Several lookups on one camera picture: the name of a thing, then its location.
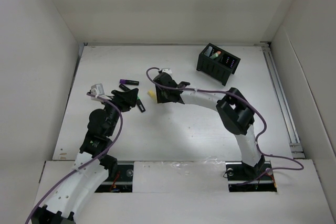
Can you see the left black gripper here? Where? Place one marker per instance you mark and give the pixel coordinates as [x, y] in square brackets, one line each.
[126, 99]

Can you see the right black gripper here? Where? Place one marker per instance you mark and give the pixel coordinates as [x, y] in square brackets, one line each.
[160, 98]

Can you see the yellow pastel highlighter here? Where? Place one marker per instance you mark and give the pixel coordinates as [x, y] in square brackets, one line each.
[152, 95]

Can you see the blue pastel highlighter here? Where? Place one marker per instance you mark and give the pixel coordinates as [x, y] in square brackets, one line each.
[209, 52]

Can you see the green pastel highlighter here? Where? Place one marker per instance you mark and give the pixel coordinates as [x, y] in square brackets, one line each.
[214, 56]

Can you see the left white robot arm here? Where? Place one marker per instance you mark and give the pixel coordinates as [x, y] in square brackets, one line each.
[64, 202]

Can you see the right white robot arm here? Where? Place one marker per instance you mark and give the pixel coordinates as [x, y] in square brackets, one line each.
[236, 116]

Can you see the yellow-capped black marker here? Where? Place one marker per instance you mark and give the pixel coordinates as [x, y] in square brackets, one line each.
[123, 87]

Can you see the black green-capped highlighter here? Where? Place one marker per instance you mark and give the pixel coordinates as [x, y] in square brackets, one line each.
[140, 105]

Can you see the black purple-capped marker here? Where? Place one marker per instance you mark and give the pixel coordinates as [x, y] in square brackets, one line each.
[129, 82]

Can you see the black two-compartment organizer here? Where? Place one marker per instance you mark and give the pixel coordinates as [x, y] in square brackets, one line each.
[220, 68]

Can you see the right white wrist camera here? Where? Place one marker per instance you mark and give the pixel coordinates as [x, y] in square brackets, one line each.
[166, 70]

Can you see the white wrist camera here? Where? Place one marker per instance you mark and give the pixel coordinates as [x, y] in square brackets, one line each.
[166, 70]
[97, 90]

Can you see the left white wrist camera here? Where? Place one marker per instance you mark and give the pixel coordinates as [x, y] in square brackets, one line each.
[97, 90]

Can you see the aluminium side rail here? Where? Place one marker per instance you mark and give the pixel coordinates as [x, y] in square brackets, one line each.
[293, 138]

